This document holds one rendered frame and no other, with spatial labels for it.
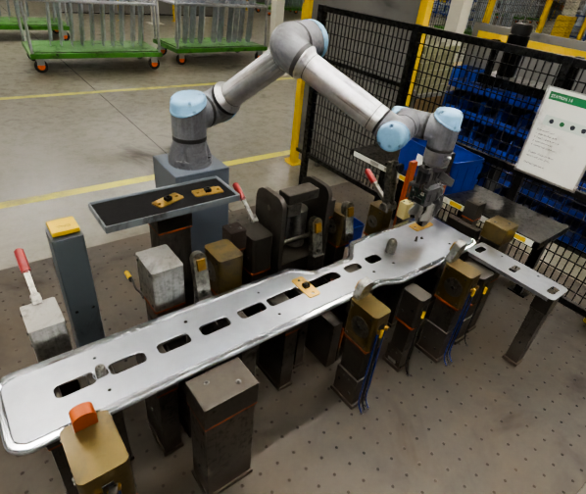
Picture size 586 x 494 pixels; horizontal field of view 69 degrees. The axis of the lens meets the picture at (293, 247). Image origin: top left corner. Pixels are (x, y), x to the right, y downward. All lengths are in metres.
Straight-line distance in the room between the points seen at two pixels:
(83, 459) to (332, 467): 0.62
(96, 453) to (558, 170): 1.61
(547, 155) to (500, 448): 1.00
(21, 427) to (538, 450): 1.22
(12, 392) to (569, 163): 1.72
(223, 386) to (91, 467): 0.26
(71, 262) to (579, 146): 1.59
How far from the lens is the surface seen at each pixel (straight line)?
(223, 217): 1.62
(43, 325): 1.02
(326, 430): 1.24
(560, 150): 1.78
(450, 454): 1.30
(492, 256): 1.51
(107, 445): 0.80
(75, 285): 1.20
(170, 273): 1.03
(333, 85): 1.19
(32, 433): 0.93
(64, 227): 1.12
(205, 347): 0.98
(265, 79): 1.44
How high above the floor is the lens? 1.72
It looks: 34 degrees down
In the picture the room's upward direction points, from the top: 7 degrees clockwise
